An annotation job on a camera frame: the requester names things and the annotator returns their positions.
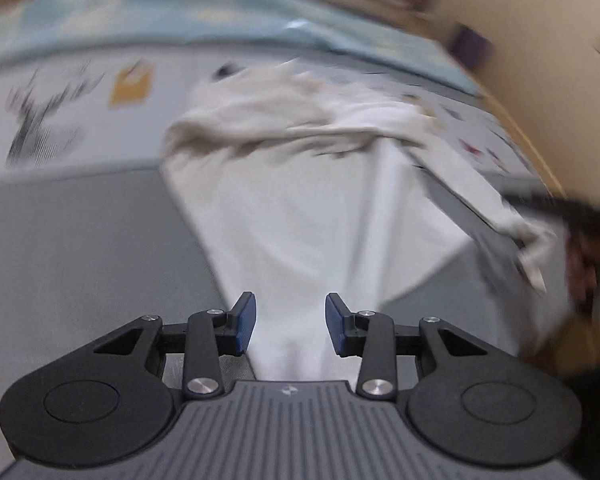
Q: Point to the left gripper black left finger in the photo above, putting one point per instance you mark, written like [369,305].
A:
[117,395]

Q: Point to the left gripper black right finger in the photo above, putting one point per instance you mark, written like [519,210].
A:
[464,397]

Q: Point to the white t-shirt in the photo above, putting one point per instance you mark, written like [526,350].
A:
[297,186]

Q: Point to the grey patterned bed sheet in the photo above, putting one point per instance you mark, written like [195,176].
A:
[94,240]

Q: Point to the purple box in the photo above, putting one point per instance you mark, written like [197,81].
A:
[469,47]

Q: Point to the light blue patterned quilt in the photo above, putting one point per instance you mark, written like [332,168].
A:
[37,27]

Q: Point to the wooden bed frame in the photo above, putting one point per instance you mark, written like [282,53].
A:
[494,106]

